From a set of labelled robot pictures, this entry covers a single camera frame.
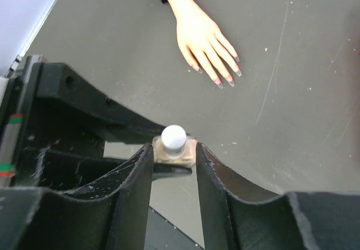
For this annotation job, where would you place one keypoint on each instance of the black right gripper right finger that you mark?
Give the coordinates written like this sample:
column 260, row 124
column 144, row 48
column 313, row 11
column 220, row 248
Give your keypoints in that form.
column 238, row 214

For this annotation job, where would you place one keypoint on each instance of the mannequin hand with long nails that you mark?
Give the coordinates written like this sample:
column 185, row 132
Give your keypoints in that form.
column 202, row 43

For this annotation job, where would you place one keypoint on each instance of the white nail polish cap brush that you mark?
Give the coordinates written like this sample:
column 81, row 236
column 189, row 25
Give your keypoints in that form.
column 173, row 139

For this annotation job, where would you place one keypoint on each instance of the beige nail polish bottle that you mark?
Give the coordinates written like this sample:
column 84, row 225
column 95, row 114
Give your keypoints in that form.
column 186, row 157

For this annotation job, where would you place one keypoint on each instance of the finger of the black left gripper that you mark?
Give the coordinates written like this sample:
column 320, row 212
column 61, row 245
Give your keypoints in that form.
column 62, row 171
column 70, row 95

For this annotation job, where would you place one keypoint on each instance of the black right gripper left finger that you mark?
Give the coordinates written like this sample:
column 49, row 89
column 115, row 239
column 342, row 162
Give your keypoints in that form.
column 108, row 213

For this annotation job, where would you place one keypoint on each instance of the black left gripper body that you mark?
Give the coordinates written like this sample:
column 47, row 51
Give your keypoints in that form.
column 12, row 114

